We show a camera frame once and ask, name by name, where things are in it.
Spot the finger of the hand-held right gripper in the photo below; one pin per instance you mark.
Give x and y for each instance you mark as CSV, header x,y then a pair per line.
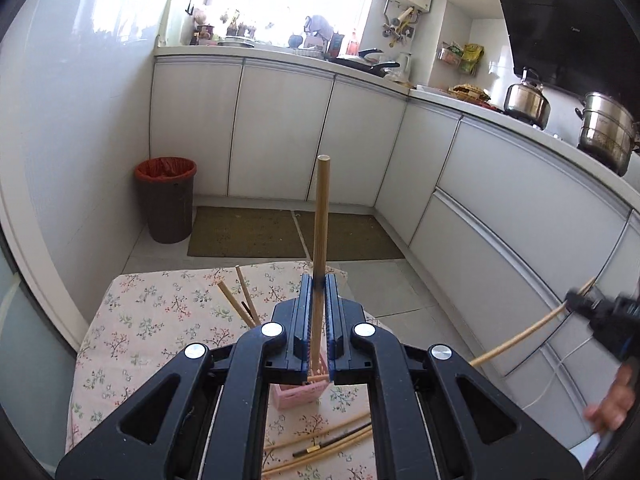
x,y
580,302

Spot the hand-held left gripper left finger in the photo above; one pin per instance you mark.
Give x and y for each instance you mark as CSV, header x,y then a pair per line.
x,y
306,330

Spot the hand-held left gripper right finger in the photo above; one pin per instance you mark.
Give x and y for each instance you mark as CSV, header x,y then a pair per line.
x,y
336,330

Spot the pink perforated utensil holder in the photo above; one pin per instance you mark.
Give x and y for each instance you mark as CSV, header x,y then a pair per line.
x,y
295,396

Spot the dark chopstick gold band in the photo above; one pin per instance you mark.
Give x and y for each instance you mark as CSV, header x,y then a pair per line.
x,y
340,439

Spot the person's right hand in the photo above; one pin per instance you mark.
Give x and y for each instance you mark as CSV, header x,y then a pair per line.
x,y
612,400

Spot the floral tablecloth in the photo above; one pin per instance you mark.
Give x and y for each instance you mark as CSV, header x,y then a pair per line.
x,y
150,320

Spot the steel steamer pot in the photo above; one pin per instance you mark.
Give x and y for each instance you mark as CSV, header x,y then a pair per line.
x,y
607,132

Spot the brown trash bin red liner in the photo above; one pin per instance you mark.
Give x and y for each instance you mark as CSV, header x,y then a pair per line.
x,y
165,200

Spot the steel kettle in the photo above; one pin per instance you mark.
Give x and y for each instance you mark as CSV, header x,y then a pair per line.
x,y
527,102

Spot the woven basket with food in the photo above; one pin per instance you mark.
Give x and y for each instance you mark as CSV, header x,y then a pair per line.
x,y
470,92

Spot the black frying pan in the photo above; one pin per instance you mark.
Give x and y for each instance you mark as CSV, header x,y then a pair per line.
x,y
367,62

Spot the clear glass pitcher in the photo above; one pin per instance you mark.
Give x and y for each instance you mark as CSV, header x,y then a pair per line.
x,y
405,67

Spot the frosted glass sliding door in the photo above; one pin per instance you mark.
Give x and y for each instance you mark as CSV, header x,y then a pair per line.
x,y
25,360

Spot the black range hood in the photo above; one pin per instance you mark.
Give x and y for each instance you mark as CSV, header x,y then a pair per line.
x,y
565,20

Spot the red bottle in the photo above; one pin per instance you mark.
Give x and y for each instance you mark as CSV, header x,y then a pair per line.
x,y
354,44

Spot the white cutting board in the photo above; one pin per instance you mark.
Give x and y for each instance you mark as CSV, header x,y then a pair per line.
x,y
175,20

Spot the wall rack with packets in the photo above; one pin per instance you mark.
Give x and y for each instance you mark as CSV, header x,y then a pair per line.
x,y
462,57

